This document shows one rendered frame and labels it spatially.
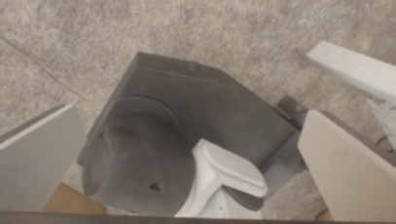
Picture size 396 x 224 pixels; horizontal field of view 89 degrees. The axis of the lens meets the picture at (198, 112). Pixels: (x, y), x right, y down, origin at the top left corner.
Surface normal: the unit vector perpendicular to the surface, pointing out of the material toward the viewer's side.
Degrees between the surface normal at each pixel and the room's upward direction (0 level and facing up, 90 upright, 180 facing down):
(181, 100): 0
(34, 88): 0
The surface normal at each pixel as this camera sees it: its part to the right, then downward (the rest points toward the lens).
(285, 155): -0.39, 0.06
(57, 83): 0.22, 0.51
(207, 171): -0.58, -0.14
